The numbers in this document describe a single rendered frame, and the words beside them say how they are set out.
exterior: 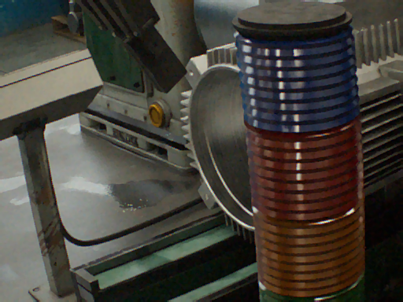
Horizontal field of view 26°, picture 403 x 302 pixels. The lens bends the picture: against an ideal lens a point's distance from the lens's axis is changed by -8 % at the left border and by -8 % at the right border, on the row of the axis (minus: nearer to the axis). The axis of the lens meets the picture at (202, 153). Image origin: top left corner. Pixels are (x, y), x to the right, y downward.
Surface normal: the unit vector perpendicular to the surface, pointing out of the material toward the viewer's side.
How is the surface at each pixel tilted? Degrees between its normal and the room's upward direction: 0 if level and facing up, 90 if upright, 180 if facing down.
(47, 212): 90
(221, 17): 85
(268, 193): 66
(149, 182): 0
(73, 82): 54
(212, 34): 96
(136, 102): 89
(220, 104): 107
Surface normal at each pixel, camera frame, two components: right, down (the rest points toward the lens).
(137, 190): -0.11, -0.93
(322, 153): 0.11, -0.08
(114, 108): -0.80, 0.29
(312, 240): -0.12, -0.05
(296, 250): -0.36, -0.04
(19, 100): 0.41, -0.36
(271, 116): -0.56, -0.06
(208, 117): 0.60, 0.37
